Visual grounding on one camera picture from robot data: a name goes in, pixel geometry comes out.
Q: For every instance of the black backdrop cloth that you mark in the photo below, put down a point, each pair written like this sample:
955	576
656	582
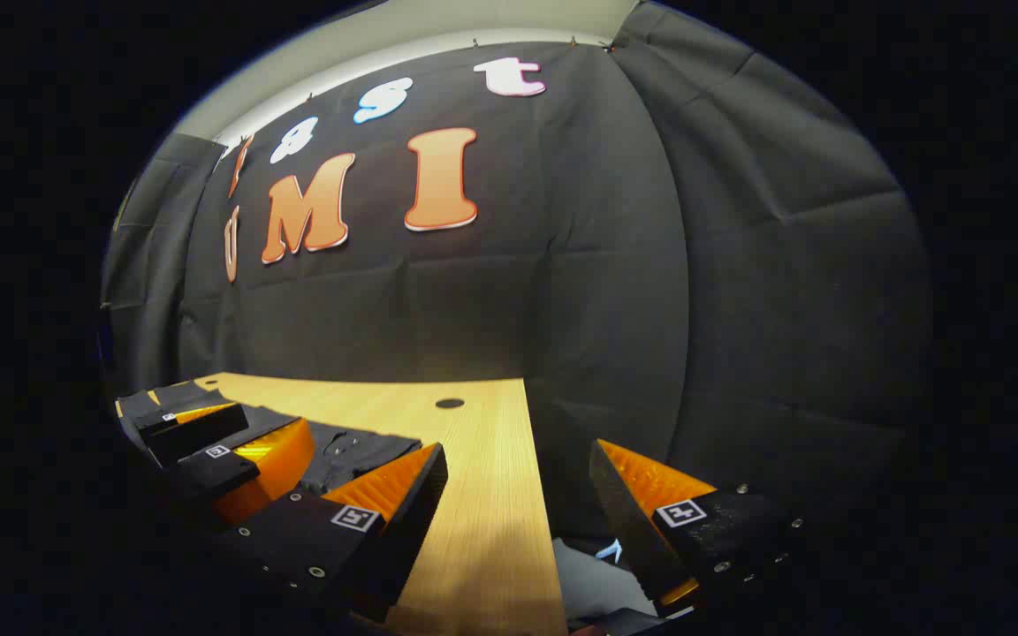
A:
562	265

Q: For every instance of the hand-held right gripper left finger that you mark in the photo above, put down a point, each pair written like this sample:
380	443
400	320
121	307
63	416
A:
403	530

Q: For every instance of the dark grey jeans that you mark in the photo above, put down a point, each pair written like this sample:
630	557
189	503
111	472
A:
359	452

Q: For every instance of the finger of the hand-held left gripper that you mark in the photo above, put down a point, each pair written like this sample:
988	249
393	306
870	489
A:
195	435
222	468

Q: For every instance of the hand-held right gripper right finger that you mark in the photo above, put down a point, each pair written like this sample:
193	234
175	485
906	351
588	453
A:
624	521

